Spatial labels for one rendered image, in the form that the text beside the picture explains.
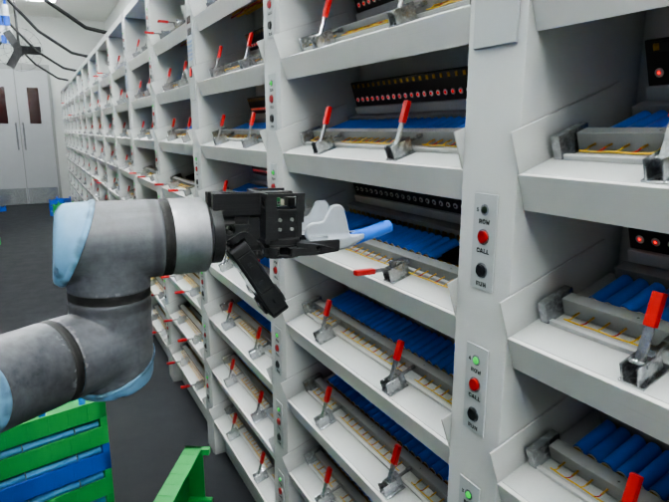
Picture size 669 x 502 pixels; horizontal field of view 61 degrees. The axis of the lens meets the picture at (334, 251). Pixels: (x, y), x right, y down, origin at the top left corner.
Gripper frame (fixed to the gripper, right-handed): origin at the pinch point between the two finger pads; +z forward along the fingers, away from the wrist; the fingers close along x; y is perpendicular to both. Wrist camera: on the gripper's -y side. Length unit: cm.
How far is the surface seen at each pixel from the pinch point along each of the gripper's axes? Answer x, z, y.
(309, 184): 52, 17, 3
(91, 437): 89, -31, -70
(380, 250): 17.4, 15.9, -6.1
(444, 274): -0.5, 16.2, -6.3
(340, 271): 24.6, 11.8, -11.3
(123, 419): 164, -14, -105
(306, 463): 50, 17, -68
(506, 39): -15.8, 10.5, 25.3
